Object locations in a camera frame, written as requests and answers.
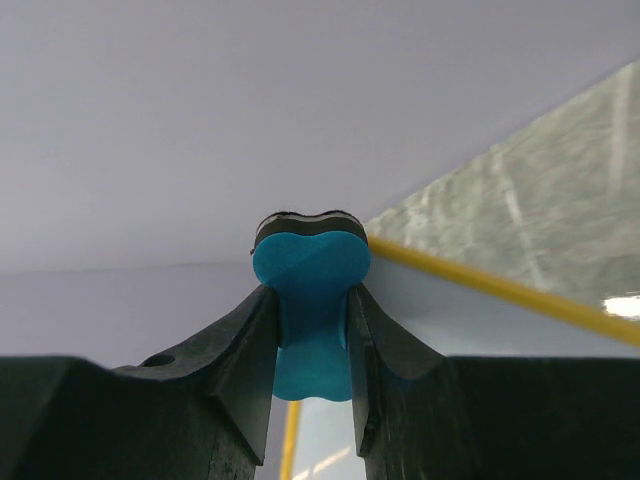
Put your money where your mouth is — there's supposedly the blue whiteboard eraser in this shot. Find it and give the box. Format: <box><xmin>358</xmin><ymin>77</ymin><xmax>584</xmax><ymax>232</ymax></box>
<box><xmin>251</xmin><ymin>210</ymin><xmax>371</xmax><ymax>402</ymax></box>

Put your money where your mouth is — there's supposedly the yellow framed whiteboard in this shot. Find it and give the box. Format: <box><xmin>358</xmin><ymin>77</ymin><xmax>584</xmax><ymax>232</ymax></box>
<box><xmin>283</xmin><ymin>239</ymin><xmax>639</xmax><ymax>479</ymax></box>

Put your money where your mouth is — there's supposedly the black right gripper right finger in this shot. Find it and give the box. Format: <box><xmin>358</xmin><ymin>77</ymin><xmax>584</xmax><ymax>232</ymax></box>
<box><xmin>347</xmin><ymin>286</ymin><xmax>639</xmax><ymax>479</ymax></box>

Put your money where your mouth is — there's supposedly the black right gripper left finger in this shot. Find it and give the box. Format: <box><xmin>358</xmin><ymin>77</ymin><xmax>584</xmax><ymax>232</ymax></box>
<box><xmin>1</xmin><ymin>287</ymin><xmax>278</xmax><ymax>479</ymax></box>

